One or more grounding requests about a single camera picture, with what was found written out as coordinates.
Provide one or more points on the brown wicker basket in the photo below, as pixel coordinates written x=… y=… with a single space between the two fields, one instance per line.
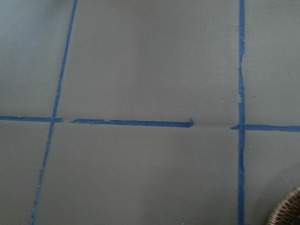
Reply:
x=287 y=210

